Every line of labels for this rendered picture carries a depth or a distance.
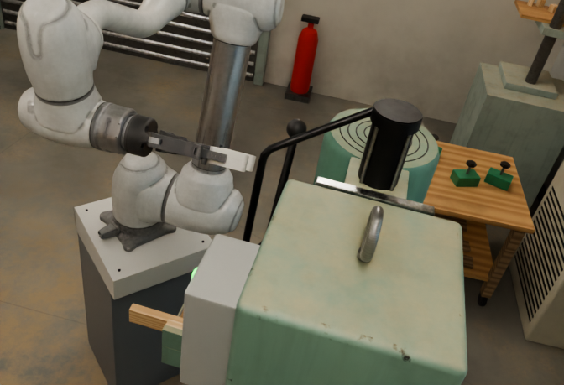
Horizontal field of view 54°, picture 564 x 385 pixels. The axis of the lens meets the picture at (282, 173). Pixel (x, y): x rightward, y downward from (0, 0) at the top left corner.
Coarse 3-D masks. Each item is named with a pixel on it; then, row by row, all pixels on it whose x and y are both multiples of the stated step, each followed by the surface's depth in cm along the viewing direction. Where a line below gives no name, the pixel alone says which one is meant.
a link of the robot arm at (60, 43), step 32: (32, 0) 87; (64, 0) 88; (96, 0) 102; (160, 0) 129; (32, 32) 86; (64, 32) 87; (96, 32) 95; (128, 32) 115; (32, 64) 90; (64, 64) 90; (96, 64) 97; (64, 96) 94
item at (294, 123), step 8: (296, 120) 93; (288, 128) 93; (296, 128) 93; (304, 128) 93; (296, 144) 94; (288, 152) 94; (288, 160) 94; (288, 168) 94; (280, 176) 94; (288, 176) 94; (280, 184) 94; (280, 192) 94; (272, 208) 95
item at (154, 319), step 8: (136, 304) 122; (136, 312) 120; (144, 312) 120; (152, 312) 120; (160, 312) 121; (136, 320) 122; (144, 320) 121; (152, 320) 120; (160, 320) 120; (176, 320) 120; (152, 328) 122; (160, 328) 121
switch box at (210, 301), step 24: (216, 240) 64; (240, 240) 64; (216, 264) 61; (240, 264) 61; (192, 288) 58; (216, 288) 58; (240, 288) 59; (192, 312) 58; (216, 312) 57; (192, 336) 61; (216, 336) 60; (192, 360) 63; (216, 360) 62; (192, 384) 66; (216, 384) 65
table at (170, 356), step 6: (180, 312) 126; (162, 348) 119; (168, 348) 119; (162, 354) 120; (168, 354) 120; (174, 354) 119; (180, 354) 119; (162, 360) 122; (168, 360) 121; (174, 360) 120; (174, 366) 122
